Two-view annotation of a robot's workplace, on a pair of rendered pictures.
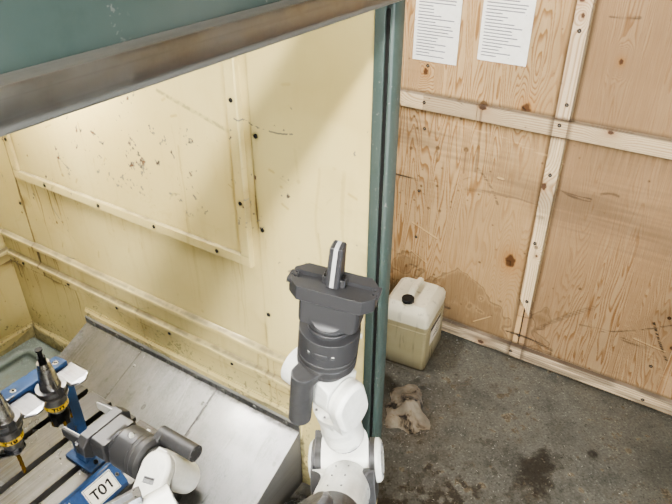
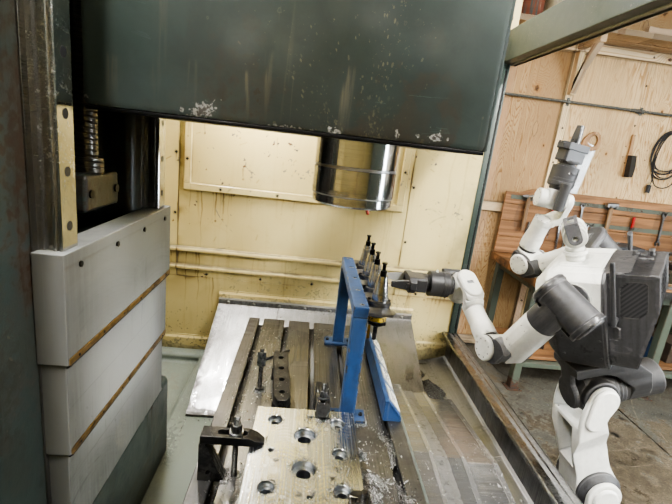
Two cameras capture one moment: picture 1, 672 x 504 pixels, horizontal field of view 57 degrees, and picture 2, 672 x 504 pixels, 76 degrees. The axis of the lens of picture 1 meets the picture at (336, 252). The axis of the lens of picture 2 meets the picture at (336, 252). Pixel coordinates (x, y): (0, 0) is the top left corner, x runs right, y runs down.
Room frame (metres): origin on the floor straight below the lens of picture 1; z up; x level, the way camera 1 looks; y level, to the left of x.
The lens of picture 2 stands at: (-0.08, 1.55, 1.62)
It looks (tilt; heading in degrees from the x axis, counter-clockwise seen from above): 14 degrees down; 323
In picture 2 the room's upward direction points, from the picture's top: 7 degrees clockwise
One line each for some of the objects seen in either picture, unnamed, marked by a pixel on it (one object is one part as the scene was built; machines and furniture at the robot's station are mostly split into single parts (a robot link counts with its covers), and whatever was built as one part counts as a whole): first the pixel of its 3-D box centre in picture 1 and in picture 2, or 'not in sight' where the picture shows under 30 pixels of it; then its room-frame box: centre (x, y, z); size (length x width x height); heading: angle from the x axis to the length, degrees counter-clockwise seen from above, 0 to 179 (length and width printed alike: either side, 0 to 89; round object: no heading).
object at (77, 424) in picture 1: (73, 416); (342, 305); (1.05, 0.63, 1.05); 0.10 x 0.05 x 0.30; 57
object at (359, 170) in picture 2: not in sight; (354, 173); (0.59, 1.02, 1.56); 0.16 x 0.16 x 0.12
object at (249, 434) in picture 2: not in sight; (232, 446); (0.63, 1.22, 0.97); 0.13 x 0.03 x 0.15; 57
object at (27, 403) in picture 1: (29, 405); not in sight; (0.93, 0.64, 1.21); 0.07 x 0.05 x 0.01; 57
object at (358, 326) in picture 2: not in sight; (352, 368); (0.68, 0.87, 1.05); 0.10 x 0.05 x 0.30; 57
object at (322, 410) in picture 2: not in sight; (321, 408); (0.66, 0.97, 0.97); 0.13 x 0.03 x 0.15; 147
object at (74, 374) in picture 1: (73, 375); not in sight; (1.02, 0.58, 1.21); 0.07 x 0.05 x 0.01; 57
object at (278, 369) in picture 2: not in sight; (280, 383); (0.86, 0.98, 0.93); 0.26 x 0.05 x 0.06; 152
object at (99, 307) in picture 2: not in sight; (121, 342); (0.83, 1.39, 1.16); 0.48 x 0.05 x 0.51; 147
